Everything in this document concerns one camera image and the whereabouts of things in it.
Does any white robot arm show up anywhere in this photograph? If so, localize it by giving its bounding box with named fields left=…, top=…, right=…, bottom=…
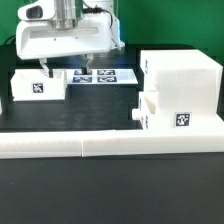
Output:
left=16, top=0, right=125, bottom=66

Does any black cable bundle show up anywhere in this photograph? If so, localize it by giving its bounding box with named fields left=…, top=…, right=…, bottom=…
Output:
left=3, top=33, right=18, bottom=46

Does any white drawer cabinet box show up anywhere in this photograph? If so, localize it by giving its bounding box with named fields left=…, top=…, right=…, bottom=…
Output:
left=140, top=50, right=223, bottom=130

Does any white front drawer tray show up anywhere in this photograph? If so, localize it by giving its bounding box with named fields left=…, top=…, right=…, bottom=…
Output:
left=132, top=92, right=156, bottom=130

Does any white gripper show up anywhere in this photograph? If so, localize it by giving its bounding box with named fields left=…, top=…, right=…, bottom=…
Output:
left=16, top=0, right=117, bottom=78

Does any white L-shaped border wall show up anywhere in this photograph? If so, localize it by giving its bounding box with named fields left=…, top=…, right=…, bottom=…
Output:
left=0, top=117, right=224, bottom=159

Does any white marker tag sheet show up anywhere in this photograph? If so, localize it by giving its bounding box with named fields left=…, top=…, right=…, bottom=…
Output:
left=67, top=69, right=138, bottom=85

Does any white drawer tray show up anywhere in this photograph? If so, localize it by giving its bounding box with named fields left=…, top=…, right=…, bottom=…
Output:
left=11, top=69, right=67, bottom=101
left=132, top=92, right=156, bottom=130

